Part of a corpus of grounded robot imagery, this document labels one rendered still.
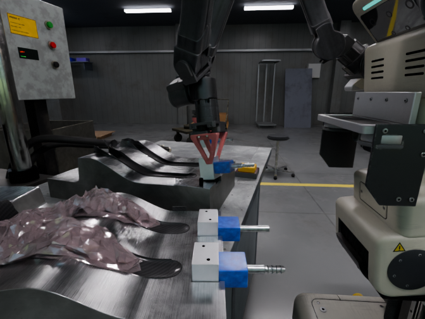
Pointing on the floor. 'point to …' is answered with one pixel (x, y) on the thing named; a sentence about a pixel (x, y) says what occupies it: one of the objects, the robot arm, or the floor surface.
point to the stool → (277, 154)
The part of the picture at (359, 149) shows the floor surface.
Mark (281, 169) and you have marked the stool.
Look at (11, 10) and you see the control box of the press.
